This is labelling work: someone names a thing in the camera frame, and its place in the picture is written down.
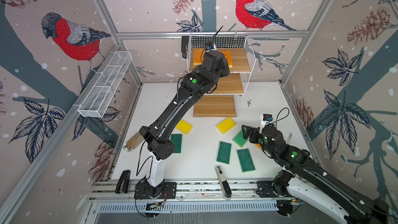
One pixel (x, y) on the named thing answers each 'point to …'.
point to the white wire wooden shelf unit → (222, 101)
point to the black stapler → (125, 177)
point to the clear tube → (289, 138)
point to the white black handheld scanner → (226, 189)
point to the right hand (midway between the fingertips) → (246, 130)
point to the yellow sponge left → (184, 127)
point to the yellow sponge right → (225, 125)
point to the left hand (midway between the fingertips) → (224, 62)
